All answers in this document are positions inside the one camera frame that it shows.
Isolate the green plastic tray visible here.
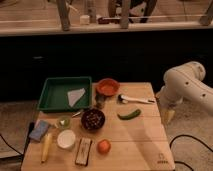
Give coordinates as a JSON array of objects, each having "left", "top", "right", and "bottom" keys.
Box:
[{"left": 38, "top": 77, "right": 92, "bottom": 112}]

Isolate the white cup on shelf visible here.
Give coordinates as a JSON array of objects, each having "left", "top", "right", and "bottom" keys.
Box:
[{"left": 80, "top": 15, "right": 90, "bottom": 25}]

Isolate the blue sponge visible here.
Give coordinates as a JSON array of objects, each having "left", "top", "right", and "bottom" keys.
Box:
[{"left": 29, "top": 120, "right": 50, "bottom": 142}]

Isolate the orange bowl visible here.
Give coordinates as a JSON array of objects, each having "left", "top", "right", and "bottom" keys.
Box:
[{"left": 96, "top": 78, "right": 120, "bottom": 96}]

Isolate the black cable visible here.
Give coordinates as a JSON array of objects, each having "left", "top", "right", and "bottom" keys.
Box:
[{"left": 169, "top": 134, "right": 213, "bottom": 171}]

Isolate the small dark jar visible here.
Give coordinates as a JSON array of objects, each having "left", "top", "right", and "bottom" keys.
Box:
[{"left": 96, "top": 95, "right": 105, "bottom": 109}]

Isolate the white paper cup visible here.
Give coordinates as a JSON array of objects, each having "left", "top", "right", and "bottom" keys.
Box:
[{"left": 57, "top": 130, "right": 76, "bottom": 150}]

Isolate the brown rectangular box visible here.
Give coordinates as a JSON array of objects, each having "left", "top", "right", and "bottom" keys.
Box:
[{"left": 75, "top": 138, "right": 92, "bottom": 166}]

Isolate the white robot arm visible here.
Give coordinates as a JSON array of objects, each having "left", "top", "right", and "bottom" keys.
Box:
[{"left": 157, "top": 61, "right": 213, "bottom": 124}]

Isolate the small green cup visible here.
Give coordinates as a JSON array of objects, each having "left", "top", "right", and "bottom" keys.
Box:
[{"left": 56, "top": 116, "right": 71, "bottom": 130}]

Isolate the yellow corn cob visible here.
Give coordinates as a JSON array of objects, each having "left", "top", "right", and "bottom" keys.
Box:
[{"left": 41, "top": 133, "right": 53, "bottom": 163}]

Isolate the dark bowl with beans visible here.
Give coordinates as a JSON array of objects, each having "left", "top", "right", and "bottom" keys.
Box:
[{"left": 81, "top": 109, "right": 105, "bottom": 131}]

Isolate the orange tomato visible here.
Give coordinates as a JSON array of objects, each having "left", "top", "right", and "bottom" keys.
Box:
[{"left": 97, "top": 139, "right": 111, "bottom": 154}]

